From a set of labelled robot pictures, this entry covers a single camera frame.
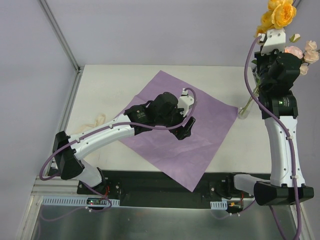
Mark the pink peony stem spray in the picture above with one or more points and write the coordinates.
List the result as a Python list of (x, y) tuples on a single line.
[(294, 50)]

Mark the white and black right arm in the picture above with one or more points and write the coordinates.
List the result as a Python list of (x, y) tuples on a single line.
[(286, 184)]

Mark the pink and purple wrapping paper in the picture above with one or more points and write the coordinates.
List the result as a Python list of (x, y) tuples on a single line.
[(184, 154)]

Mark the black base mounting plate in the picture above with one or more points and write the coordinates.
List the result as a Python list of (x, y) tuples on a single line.
[(227, 192)]

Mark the clear glass vase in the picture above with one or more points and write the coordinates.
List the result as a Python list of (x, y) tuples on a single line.
[(243, 112)]

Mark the aluminium front rail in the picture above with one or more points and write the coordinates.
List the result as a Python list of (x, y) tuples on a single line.
[(55, 186)]

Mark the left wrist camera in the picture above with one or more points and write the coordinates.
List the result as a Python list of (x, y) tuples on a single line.
[(185, 102)]

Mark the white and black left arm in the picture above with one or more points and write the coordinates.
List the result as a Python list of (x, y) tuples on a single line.
[(70, 150)]

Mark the white slotted cable duct right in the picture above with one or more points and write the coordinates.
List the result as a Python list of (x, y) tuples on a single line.
[(224, 204)]

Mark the cream printed ribbon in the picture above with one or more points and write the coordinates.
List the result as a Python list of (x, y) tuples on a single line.
[(98, 121)]

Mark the yellow and pink flower bunch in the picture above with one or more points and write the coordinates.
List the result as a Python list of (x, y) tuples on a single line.
[(277, 15)]

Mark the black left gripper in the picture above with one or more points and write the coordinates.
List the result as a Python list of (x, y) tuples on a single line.
[(183, 127)]

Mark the cream rose stem spray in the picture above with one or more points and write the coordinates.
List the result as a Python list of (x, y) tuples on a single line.
[(310, 56)]

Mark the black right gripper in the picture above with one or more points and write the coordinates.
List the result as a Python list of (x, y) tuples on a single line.
[(265, 55)]

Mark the white slotted cable duct left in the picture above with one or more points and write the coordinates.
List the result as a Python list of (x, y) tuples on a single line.
[(79, 201)]

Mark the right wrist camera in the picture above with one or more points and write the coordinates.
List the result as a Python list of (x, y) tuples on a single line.
[(273, 39)]

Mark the white slotted cable duct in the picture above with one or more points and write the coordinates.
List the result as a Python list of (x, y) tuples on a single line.
[(79, 201), (224, 204)]

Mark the aluminium frame post left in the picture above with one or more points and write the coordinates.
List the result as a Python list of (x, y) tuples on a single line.
[(59, 34)]

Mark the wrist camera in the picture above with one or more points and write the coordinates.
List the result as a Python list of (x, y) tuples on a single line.
[(185, 102), (273, 39)]

